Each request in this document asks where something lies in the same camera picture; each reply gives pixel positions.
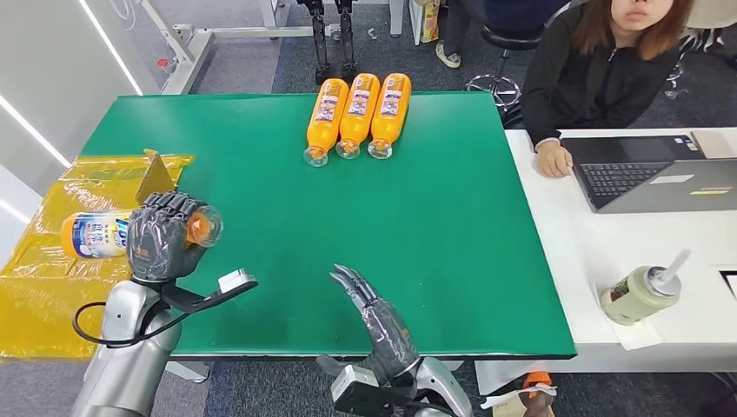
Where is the orange bottle with blue label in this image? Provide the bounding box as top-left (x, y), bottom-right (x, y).
top-left (60, 204), bottom-right (224, 260)

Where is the green table mat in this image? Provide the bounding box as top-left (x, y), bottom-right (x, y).
top-left (80, 90), bottom-right (578, 361)

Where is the printed cardboard box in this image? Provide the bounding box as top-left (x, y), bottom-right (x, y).
top-left (409, 0), bottom-right (442, 46)

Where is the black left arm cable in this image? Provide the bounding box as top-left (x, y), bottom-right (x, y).
top-left (71, 299), bottom-right (191, 349)

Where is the grey laptop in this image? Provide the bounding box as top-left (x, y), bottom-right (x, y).
top-left (561, 134), bottom-right (737, 215)

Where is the drink cup with straw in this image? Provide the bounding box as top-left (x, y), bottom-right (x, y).
top-left (600, 248), bottom-right (691, 327)

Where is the white paper sheet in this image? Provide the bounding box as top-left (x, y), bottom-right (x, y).
top-left (481, 384), bottom-right (557, 417)

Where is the seated person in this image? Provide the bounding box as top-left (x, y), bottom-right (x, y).
top-left (435, 0), bottom-right (571, 70)

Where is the black robot leg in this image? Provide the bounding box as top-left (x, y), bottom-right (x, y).
top-left (297, 0), bottom-right (334, 86)
top-left (335, 0), bottom-right (359, 82)

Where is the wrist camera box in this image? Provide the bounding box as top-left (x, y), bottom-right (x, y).
top-left (161, 268), bottom-right (259, 314)
top-left (315, 354), bottom-right (415, 417)

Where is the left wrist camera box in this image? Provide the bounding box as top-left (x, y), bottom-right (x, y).
top-left (161, 268), bottom-right (259, 314)

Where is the person's right hand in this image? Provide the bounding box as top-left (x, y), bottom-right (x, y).
top-left (535, 141), bottom-right (574, 180)

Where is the black stool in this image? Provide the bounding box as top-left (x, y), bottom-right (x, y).
top-left (466, 23), bottom-right (548, 113)

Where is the white metal frame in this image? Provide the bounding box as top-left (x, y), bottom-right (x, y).
top-left (135, 0), bottom-right (407, 96)

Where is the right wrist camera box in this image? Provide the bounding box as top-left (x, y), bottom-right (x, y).
top-left (315, 354), bottom-right (415, 417)

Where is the white paper napkin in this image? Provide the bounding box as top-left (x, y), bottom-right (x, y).
top-left (593, 281), bottom-right (664, 352)

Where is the cardboard box in yellow film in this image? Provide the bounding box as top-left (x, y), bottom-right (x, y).
top-left (0, 149), bottom-right (196, 361)

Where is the white chair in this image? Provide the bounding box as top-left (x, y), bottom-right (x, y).
top-left (665, 0), bottom-right (737, 102)

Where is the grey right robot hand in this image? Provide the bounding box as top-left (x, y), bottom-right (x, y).
top-left (329, 263), bottom-right (422, 386)

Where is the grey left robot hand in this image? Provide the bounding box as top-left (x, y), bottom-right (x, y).
top-left (125, 191), bottom-right (209, 284)

